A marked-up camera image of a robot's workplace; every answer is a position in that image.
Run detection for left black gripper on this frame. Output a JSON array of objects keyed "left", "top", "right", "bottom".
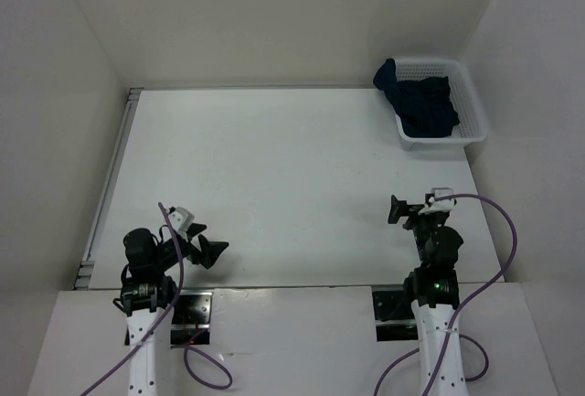
[{"left": 153, "top": 222, "right": 228, "bottom": 271}]

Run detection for navy blue shorts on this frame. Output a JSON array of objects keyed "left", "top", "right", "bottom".
[{"left": 373, "top": 59, "right": 460, "bottom": 138}]

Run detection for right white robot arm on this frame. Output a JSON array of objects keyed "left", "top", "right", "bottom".
[{"left": 388, "top": 187, "right": 469, "bottom": 395}]

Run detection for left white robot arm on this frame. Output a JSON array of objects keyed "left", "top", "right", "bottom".
[{"left": 118, "top": 224, "right": 229, "bottom": 395}]

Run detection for white plastic basket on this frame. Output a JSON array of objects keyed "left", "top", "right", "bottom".
[{"left": 395, "top": 58, "right": 488, "bottom": 152}]

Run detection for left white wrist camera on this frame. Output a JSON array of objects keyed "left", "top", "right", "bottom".
[{"left": 167, "top": 207, "right": 195, "bottom": 234}]

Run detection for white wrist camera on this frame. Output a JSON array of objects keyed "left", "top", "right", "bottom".
[
  {"left": 419, "top": 187, "right": 456, "bottom": 215},
  {"left": 167, "top": 207, "right": 195, "bottom": 234}
]

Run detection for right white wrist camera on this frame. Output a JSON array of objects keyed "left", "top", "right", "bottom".
[{"left": 419, "top": 187, "right": 456, "bottom": 215}]

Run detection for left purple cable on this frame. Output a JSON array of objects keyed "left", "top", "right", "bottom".
[{"left": 72, "top": 201, "right": 233, "bottom": 396}]

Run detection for purple cable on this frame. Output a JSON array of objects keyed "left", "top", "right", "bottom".
[
  {"left": 373, "top": 192, "right": 519, "bottom": 396},
  {"left": 72, "top": 201, "right": 233, "bottom": 396}
]

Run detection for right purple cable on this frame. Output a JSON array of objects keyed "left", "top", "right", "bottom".
[{"left": 373, "top": 192, "right": 519, "bottom": 396}]

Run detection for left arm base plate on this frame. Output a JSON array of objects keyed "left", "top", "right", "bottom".
[{"left": 165, "top": 290, "right": 213, "bottom": 347}]

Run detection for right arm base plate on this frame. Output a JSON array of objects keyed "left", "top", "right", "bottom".
[{"left": 371, "top": 287, "right": 418, "bottom": 342}]

